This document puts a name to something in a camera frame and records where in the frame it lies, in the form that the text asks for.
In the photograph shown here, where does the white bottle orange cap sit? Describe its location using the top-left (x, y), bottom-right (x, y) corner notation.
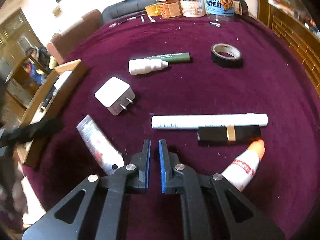
top-left (221, 139), bottom-right (265, 192)

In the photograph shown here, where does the black gold lipstick tube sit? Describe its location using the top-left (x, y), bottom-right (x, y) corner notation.
top-left (197, 125), bottom-right (261, 144)

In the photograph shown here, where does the white paint marker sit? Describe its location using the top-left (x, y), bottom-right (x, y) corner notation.
top-left (151, 113), bottom-right (268, 129)

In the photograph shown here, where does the white power adapter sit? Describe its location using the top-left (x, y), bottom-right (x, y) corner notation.
top-left (94, 77), bottom-right (136, 116)

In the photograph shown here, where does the white small bottle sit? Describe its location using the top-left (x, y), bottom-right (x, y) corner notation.
top-left (129, 59), bottom-right (169, 75)

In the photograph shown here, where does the green marker pen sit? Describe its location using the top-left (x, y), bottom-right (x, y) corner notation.
top-left (147, 53), bottom-right (191, 63)

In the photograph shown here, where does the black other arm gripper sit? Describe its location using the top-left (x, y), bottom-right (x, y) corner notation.
top-left (1, 118), bottom-right (64, 147)

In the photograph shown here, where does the purple velvet tablecloth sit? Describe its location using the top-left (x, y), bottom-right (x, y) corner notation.
top-left (23, 16), bottom-right (319, 239)

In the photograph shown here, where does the wooden organizer box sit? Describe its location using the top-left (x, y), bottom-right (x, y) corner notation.
top-left (16, 59), bottom-right (88, 168)

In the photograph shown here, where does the black tape roll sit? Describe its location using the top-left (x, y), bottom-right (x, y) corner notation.
top-left (210, 43), bottom-right (243, 69)

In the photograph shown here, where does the brown pink chair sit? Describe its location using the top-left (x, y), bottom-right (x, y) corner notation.
top-left (46, 9), bottom-right (103, 64)

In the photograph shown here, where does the small blue battery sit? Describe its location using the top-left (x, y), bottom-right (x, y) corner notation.
top-left (210, 22), bottom-right (221, 28)

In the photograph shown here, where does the orange label jar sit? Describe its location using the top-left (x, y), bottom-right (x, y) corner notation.
top-left (157, 0), bottom-right (182, 20)

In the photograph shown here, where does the yellow tape roll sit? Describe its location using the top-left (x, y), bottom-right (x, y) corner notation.
top-left (145, 4), bottom-right (161, 17)

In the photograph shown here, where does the white label jar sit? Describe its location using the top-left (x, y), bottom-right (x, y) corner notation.
top-left (180, 0), bottom-right (206, 18)

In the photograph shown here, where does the blue cartoon label jar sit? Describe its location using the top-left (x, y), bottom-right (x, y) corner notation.
top-left (202, 0), bottom-right (235, 18)

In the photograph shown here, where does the wooden brick pattern cabinet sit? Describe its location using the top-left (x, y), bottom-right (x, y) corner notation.
top-left (257, 0), bottom-right (319, 93)

